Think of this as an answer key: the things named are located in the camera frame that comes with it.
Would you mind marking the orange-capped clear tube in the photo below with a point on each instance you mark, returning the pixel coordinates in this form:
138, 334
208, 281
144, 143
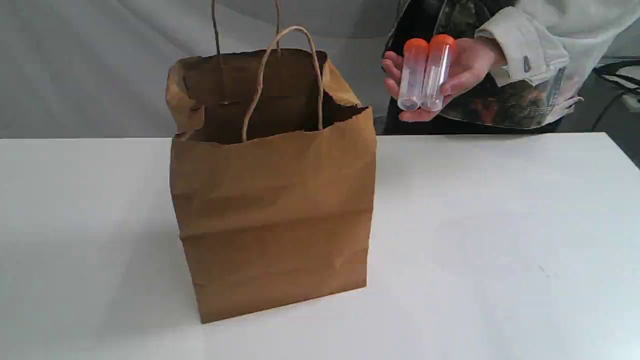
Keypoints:
415, 57
441, 53

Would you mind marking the person's bare hand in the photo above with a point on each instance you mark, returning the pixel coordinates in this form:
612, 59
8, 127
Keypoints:
473, 60

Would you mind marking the brown paper bag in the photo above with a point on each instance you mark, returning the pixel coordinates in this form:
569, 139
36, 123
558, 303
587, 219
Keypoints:
272, 176

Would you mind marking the person in white jacket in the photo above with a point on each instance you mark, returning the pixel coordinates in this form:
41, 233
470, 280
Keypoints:
550, 46

